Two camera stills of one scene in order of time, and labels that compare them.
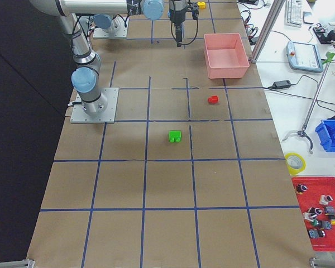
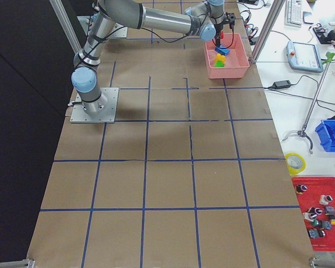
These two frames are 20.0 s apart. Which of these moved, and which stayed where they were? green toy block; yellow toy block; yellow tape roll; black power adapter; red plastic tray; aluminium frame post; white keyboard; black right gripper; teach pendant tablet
Moved: black right gripper; green toy block; yellow toy block
Stayed: yellow tape roll; black power adapter; red plastic tray; aluminium frame post; teach pendant tablet; white keyboard
